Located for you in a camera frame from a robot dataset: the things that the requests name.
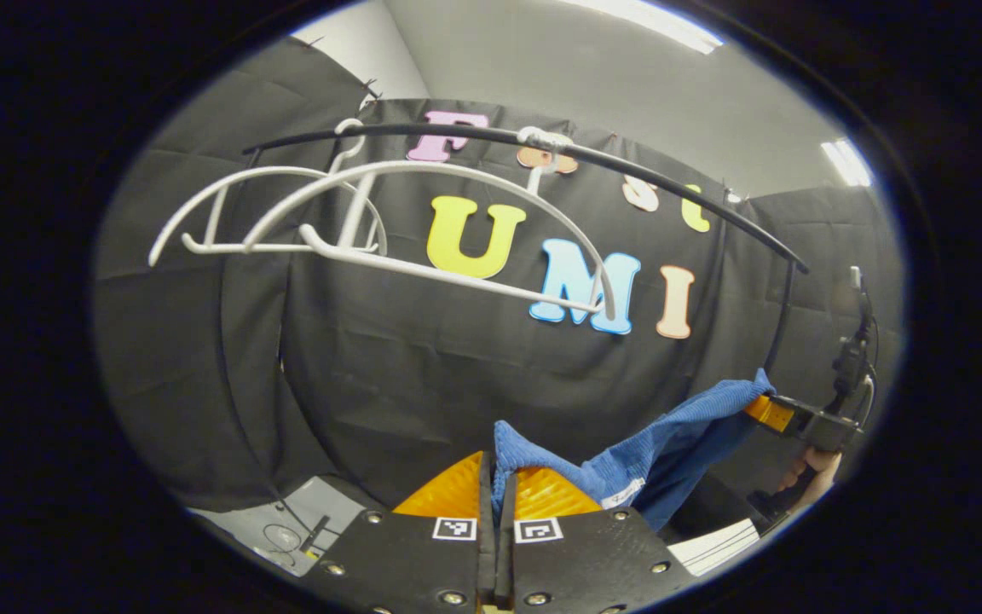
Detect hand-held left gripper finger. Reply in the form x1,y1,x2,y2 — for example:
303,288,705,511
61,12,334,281
302,452,498,614
498,467,698,614

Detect blue corduroy jacket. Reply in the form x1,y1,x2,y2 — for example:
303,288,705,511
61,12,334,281
491,368,777,534

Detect white plastic hanger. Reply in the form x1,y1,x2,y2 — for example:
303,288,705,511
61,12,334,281
244,126,620,321
148,119,390,267

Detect black backdrop cloth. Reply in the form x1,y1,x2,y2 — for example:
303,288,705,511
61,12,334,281
90,36,910,513

